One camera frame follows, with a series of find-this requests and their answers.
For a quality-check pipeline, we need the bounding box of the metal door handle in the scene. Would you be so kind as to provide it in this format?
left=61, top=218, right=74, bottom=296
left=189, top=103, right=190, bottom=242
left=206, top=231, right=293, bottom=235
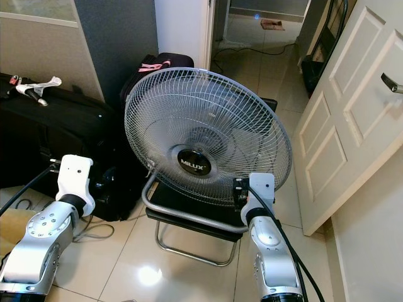
left=380, top=72, right=403, bottom=95

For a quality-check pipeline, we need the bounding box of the black metal stand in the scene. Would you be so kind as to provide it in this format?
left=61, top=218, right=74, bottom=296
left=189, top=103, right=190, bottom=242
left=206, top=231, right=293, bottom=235
left=301, top=0, right=350, bottom=98

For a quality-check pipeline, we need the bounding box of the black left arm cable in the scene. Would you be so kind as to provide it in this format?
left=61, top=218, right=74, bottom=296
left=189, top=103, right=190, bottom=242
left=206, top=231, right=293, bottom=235
left=0, top=165, right=59, bottom=215

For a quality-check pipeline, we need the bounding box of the white panelled door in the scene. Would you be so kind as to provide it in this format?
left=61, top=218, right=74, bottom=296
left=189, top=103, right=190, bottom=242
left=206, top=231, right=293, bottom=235
left=293, top=0, right=403, bottom=237

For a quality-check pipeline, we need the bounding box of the black chair with chrome legs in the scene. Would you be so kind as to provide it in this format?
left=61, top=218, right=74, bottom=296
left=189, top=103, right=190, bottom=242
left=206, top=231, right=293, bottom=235
left=145, top=182, right=249, bottom=267

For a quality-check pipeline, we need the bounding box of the white crumpled cloth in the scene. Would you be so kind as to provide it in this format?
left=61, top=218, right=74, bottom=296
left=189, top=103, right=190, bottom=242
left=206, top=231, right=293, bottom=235
left=16, top=76, right=62, bottom=106

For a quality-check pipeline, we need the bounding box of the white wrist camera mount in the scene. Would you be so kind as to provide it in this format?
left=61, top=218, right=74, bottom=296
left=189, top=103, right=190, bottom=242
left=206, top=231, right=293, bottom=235
left=57, top=155, right=95, bottom=215
left=241, top=172, right=276, bottom=218

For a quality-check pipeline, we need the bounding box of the small brown floor item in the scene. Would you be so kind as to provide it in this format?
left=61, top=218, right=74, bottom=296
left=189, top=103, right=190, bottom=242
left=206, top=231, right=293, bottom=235
left=260, top=19, right=285, bottom=31

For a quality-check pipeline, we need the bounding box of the pink ribbon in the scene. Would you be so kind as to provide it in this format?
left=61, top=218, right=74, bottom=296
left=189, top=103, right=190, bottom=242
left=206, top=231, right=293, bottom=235
left=139, top=60, right=171, bottom=72

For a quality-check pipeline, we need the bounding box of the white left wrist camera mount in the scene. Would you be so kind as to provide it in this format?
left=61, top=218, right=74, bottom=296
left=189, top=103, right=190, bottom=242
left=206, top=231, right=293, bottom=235
left=57, top=155, right=95, bottom=215

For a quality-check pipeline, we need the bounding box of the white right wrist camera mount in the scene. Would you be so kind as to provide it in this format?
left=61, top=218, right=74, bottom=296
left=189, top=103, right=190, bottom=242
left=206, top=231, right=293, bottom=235
left=241, top=172, right=276, bottom=218

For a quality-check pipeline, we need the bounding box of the window with white frame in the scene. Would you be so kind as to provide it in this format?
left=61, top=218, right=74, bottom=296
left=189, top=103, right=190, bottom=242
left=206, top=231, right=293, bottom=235
left=0, top=0, right=79, bottom=29

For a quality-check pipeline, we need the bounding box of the black fabric bag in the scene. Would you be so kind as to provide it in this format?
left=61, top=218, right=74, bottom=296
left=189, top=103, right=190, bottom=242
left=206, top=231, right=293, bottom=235
left=120, top=52, right=195, bottom=109

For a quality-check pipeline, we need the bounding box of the grey Milux floor fan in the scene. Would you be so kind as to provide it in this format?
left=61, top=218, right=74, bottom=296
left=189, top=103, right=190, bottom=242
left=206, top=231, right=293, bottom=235
left=125, top=67, right=293, bottom=235

